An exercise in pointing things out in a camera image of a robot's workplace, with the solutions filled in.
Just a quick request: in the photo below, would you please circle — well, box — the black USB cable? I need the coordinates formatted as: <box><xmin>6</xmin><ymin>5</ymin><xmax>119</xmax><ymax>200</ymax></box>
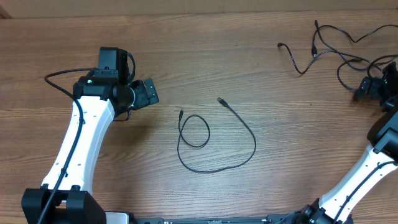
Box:
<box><xmin>176</xmin><ymin>96</ymin><xmax>257</xmax><ymax>174</ymax></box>
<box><xmin>276</xmin><ymin>42</ymin><xmax>398</xmax><ymax>93</ymax></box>
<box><xmin>310</xmin><ymin>19</ymin><xmax>398</xmax><ymax>72</ymax></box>

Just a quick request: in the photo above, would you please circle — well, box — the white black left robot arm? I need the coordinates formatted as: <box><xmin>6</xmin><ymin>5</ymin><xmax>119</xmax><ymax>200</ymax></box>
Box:
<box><xmin>21</xmin><ymin>47</ymin><xmax>159</xmax><ymax>223</ymax></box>

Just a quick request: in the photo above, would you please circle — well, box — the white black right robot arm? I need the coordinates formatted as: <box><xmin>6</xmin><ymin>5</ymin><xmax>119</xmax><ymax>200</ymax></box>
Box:
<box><xmin>280</xmin><ymin>108</ymin><xmax>397</xmax><ymax>224</ymax></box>

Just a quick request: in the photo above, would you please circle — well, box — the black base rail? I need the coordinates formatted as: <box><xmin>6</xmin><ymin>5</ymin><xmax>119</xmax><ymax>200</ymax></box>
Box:
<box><xmin>105</xmin><ymin>211</ymin><xmax>312</xmax><ymax>224</ymax></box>

